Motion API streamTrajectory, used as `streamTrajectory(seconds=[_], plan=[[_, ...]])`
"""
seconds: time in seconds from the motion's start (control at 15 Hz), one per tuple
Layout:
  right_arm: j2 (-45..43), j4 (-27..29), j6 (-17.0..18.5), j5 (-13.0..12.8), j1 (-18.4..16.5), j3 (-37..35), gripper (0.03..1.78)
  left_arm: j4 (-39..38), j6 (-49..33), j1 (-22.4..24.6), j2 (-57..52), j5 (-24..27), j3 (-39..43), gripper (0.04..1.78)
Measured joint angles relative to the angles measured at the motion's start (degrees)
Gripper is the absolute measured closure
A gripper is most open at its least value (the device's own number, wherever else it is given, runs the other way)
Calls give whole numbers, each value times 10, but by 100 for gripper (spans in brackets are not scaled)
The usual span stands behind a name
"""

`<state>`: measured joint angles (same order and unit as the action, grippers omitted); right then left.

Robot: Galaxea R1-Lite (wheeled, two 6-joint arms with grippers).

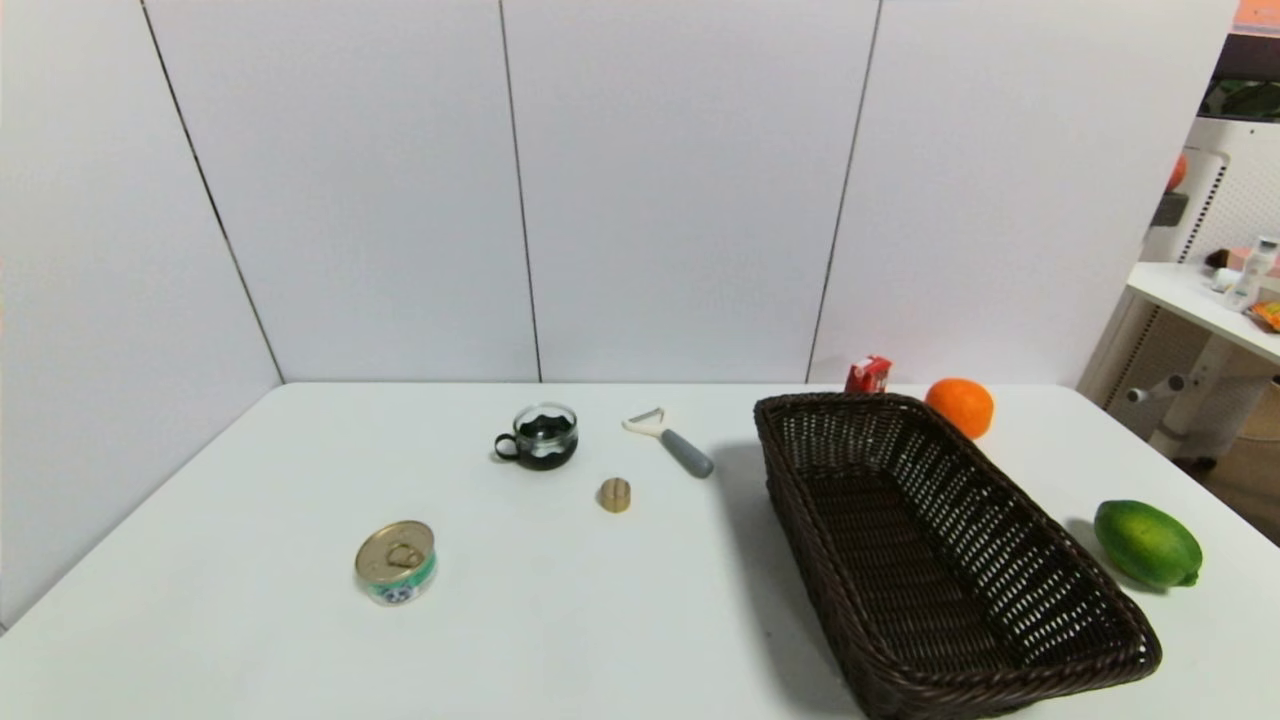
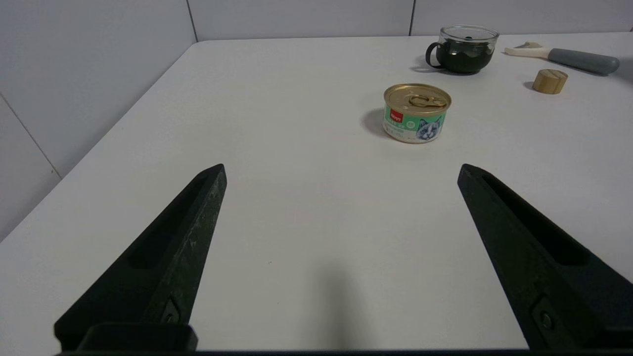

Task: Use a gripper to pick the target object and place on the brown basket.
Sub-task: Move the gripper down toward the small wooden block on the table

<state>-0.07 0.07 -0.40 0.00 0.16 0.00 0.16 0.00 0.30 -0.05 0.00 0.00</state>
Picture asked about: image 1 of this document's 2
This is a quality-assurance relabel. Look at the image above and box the white side table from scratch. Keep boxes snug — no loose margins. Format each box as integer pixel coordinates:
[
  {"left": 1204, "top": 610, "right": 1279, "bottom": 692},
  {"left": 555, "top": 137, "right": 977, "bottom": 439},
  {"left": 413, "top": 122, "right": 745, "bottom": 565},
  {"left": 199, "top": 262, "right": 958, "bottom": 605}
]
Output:
[{"left": 1126, "top": 262, "right": 1280, "bottom": 461}]

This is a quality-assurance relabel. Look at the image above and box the dark brown wicker basket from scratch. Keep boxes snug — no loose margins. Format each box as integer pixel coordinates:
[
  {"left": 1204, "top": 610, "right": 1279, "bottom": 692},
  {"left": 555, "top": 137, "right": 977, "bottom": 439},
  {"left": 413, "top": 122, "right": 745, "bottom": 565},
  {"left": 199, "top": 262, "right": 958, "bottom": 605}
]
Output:
[{"left": 754, "top": 392, "right": 1163, "bottom": 720}]

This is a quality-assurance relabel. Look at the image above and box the glass cup black holder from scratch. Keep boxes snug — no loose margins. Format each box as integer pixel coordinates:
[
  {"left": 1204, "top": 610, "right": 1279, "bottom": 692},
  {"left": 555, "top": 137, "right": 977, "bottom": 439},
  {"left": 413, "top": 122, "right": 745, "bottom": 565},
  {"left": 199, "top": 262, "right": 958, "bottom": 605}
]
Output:
[{"left": 494, "top": 402, "right": 580, "bottom": 472}]

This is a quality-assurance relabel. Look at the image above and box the green mango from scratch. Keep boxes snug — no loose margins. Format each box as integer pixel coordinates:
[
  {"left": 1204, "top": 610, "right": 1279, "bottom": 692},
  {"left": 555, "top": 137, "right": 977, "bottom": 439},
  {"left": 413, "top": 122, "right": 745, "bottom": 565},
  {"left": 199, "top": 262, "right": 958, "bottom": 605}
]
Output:
[{"left": 1093, "top": 500, "right": 1203, "bottom": 589}]

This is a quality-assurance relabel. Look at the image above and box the gold lid green can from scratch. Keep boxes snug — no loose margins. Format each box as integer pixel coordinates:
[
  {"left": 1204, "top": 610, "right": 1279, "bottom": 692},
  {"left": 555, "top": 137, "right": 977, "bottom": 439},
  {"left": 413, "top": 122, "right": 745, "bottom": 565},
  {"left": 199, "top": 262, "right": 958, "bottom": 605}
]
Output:
[{"left": 355, "top": 520, "right": 438, "bottom": 607}]

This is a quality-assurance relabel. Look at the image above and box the grey handled vegetable peeler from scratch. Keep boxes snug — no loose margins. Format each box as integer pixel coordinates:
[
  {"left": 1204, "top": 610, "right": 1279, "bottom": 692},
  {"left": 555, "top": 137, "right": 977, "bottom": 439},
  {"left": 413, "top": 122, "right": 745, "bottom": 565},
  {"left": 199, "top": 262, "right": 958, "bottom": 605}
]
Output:
[{"left": 623, "top": 407, "right": 715, "bottom": 479}]

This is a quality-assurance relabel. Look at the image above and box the white plastic bottle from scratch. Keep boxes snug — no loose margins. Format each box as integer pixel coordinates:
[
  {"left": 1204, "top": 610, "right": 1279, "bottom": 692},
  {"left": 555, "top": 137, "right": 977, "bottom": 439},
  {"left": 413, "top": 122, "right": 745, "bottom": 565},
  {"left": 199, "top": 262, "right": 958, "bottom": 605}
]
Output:
[{"left": 1224, "top": 236, "right": 1280, "bottom": 312}]

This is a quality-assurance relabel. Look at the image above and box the orange fruit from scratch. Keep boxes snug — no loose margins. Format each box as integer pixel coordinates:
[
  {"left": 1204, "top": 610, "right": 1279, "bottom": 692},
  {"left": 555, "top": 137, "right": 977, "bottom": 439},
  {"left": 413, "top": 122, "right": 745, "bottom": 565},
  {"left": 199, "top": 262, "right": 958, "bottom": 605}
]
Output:
[{"left": 924, "top": 377, "right": 995, "bottom": 440}]

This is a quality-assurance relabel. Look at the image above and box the small red carton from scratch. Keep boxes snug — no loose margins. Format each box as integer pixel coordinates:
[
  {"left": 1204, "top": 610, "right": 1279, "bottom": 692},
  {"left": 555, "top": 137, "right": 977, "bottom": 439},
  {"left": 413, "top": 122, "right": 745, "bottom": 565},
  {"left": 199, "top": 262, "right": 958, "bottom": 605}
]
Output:
[{"left": 845, "top": 355, "right": 893, "bottom": 395}]

